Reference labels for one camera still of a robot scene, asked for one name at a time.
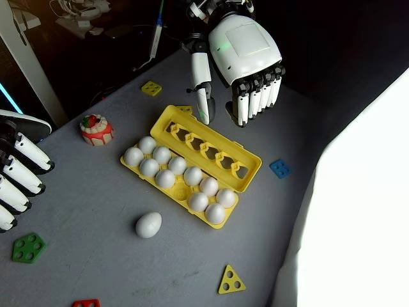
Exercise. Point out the red pentagon block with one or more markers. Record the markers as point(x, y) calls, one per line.
point(86, 303)

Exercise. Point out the white device pile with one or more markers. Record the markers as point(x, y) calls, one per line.
point(80, 12)

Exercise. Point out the cyan light strip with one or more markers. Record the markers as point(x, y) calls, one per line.
point(9, 97)

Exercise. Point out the yellow square block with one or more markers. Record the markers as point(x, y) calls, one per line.
point(151, 88)
point(185, 109)

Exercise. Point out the white toy egg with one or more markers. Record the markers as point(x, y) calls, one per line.
point(133, 156)
point(226, 197)
point(165, 178)
point(209, 186)
point(147, 144)
point(193, 175)
point(177, 165)
point(149, 167)
point(214, 213)
point(148, 224)
point(198, 201)
point(162, 154)

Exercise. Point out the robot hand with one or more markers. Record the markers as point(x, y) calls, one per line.
point(19, 174)
point(246, 48)

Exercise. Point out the yellow triangle block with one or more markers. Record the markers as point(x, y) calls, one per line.
point(230, 281)

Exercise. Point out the grey table cloth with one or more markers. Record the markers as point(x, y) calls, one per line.
point(96, 198)

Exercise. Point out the yellow egg carton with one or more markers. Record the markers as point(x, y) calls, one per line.
point(179, 192)

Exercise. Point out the white furniture post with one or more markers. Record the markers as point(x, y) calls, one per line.
point(32, 64)

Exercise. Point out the green pentagon block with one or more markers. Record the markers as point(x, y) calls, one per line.
point(28, 247)

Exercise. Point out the strawberry toy cake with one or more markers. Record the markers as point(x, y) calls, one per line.
point(96, 132)

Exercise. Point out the blue square block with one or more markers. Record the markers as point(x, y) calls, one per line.
point(280, 169)

